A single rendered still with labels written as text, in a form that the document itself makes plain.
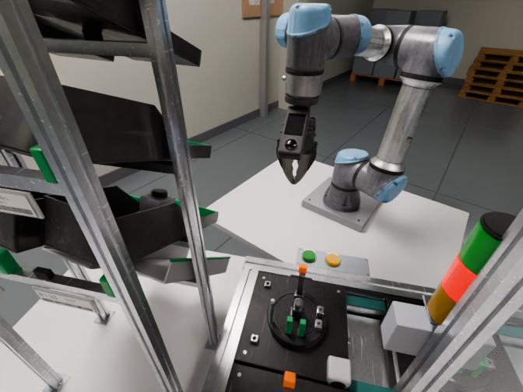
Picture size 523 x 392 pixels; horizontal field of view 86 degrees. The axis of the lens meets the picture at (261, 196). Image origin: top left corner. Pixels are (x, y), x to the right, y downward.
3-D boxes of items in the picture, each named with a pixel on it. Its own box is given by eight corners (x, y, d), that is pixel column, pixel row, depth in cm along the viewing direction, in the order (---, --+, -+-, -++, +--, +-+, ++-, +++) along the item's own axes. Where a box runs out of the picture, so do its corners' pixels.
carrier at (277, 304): (257, 275, 79) (258, 244, 72) (345, 291, 75) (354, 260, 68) (233, 365, 60) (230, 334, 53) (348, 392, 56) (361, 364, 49)
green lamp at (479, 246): (452, 243, 33) (471, 212, 30) (499, 250, 32) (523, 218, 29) (468, 278, 29) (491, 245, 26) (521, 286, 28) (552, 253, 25)
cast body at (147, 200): (159, 219, 56) (162, 186, 55) (177, 225, 55) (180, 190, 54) (125, 230, 49) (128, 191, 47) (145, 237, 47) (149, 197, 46)
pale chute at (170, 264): (184, 258, 79) (190, 243, 80) (226, 272, 75) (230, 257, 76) (107, 262, 53) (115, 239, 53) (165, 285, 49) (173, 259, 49)
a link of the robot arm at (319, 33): (345, 4, 48) (310, 5, 44) (335, 72, 54) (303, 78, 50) (313, 2, 53) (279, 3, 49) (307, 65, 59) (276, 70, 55)
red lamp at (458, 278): (436, 271, 36) (451, 244, 33) (479, 278, 35) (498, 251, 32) (448, 305, 32) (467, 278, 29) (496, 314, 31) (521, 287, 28)
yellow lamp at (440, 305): (422, 294, 39) (436, 271, 36) (461, 301, 38) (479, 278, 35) (432, 328, 35) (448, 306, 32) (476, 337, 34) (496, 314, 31)
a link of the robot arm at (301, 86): (323, 77, 51) (279, 75, 52) (320, 103, 54) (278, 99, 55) (324, 68, 57) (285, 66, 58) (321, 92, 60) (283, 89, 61)
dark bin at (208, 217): (169, 208, 66) (172, 177, 64) (217, 222, 62) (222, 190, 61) (43, 244, 40) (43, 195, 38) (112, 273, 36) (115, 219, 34)
